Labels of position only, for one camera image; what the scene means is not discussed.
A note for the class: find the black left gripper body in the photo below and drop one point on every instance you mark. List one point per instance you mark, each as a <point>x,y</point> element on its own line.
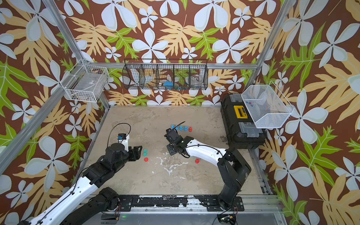
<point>132,154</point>

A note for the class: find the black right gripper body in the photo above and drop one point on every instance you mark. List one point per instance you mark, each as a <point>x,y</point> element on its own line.
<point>172,148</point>

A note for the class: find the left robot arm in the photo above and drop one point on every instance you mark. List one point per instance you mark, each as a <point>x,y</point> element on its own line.
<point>66,210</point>

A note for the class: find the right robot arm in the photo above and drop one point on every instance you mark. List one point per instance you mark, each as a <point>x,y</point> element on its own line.
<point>233,167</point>

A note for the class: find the blue object in basket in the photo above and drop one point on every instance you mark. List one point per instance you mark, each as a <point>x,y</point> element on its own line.
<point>168,85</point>

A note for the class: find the black toolbox yellow latch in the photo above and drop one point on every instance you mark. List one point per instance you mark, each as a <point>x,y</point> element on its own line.
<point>241,132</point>

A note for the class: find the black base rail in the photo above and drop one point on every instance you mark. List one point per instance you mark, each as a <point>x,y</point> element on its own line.
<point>209,202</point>

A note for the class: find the black wire basket back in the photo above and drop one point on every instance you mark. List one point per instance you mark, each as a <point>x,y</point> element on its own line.
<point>185,74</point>

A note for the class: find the white wire basket left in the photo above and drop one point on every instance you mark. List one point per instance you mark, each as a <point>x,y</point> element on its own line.
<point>85,82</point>

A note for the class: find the white wire basket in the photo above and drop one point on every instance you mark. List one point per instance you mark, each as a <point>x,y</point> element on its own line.
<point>267,106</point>
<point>85,82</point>

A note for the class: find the white wire basket right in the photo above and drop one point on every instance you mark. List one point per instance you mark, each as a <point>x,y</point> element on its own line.
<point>267,106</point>

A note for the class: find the aluminium frame post back left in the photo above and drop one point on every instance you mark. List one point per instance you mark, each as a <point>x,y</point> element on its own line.
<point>64,29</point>

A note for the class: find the aluminium frame post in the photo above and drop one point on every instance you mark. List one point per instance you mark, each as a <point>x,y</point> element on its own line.
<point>64,29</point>
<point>275,30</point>

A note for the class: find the aluminium frame post back right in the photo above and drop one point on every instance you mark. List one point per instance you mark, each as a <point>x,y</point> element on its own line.
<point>275,30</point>

